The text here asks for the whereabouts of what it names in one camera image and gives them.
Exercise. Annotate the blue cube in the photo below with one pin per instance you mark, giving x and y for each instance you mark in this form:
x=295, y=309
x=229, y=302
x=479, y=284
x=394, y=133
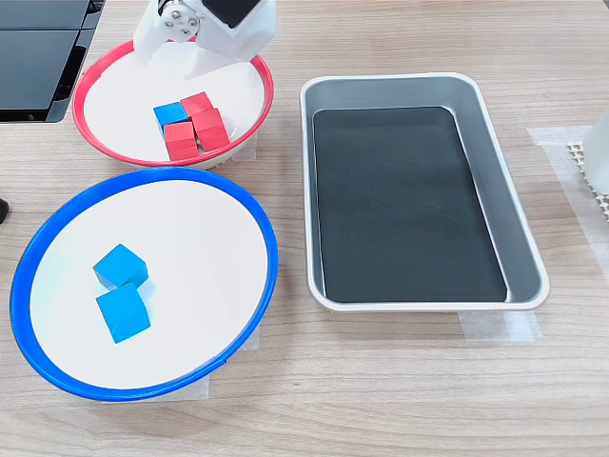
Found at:
x=119, y=264
x=169, y=113
x=123, y=311

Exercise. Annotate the red-rimmed white plate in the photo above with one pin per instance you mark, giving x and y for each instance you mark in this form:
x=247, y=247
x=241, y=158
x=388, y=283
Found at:
x=119, y=109

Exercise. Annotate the black flat electronic device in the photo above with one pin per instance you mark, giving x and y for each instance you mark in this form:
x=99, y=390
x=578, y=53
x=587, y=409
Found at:
x=33, y=62

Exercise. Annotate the small black object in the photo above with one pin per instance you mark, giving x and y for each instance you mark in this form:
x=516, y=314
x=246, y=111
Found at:
x=3, y=212

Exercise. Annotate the clear adhesive tape strip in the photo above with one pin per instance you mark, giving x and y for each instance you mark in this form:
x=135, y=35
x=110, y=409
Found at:
x=552, y=138
x=247, y=147
x=195, y=390
x=499, y=326
x=252, y=340

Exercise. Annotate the black mat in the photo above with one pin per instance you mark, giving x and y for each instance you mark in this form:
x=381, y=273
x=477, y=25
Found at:
x=404, y=214

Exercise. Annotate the blue-rimmed white plate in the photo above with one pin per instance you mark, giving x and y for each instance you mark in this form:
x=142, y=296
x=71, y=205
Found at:
x=200, y=247

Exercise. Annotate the red cube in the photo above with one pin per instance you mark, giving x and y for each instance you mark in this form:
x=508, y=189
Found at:
x=209, y=128
x=181, y=140
x=196, y=102

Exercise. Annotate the pale perforated plate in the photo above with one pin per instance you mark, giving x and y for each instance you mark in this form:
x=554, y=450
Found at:
x=578, y=152

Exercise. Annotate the steel tray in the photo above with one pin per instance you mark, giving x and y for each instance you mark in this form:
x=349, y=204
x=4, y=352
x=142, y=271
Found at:
x=380, y=90

